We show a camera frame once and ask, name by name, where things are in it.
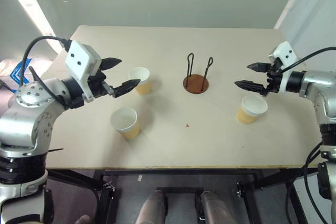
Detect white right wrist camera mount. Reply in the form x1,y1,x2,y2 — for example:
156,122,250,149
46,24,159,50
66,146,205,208
267,41,299,93

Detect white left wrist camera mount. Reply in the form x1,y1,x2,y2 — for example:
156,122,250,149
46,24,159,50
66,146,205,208
65,40,102,103

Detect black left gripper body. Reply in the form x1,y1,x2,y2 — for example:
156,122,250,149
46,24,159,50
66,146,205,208
87,69,116,99

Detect tan paper cup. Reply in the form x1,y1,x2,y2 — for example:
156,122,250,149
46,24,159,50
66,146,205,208
236,95,269,125
128,67,152,95
110,106,141,141

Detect brown cup holder wire stand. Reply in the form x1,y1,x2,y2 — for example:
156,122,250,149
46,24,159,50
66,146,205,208
182,53,214,95

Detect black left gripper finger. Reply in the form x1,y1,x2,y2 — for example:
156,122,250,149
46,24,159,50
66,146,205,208
100,57,122,72
112,79,141,99

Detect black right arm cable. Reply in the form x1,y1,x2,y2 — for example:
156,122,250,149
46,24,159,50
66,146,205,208
280,47,336,74

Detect black metal table frame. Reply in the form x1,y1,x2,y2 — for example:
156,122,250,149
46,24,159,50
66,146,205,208
46,167,319,224

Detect blue and white sign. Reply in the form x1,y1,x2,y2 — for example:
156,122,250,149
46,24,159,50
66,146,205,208
9,58,34,87

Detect dark rounded grey shape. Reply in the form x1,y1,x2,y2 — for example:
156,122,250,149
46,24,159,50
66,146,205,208
135,190,169,224
198,191,238,224

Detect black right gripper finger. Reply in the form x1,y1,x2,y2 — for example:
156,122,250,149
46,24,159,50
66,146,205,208
234,80,267,94
247,62,271,72

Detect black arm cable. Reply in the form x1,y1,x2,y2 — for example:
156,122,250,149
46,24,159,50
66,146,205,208
19,36,73,109
280,47,336,74

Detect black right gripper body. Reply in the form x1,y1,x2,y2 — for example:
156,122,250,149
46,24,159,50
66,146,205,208
262,59,282,97

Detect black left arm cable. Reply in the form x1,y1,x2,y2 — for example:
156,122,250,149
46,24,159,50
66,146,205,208
19,36,73,109

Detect thick black cable loop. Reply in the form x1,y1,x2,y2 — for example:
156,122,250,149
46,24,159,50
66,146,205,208
285,142,329,224

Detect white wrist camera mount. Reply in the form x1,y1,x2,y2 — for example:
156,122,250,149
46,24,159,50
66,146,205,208
267,41,299,93
65,40,102,103

